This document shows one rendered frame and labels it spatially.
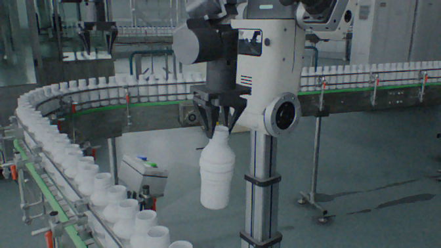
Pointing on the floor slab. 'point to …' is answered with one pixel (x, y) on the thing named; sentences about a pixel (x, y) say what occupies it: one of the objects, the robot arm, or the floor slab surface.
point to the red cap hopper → (149, 23)
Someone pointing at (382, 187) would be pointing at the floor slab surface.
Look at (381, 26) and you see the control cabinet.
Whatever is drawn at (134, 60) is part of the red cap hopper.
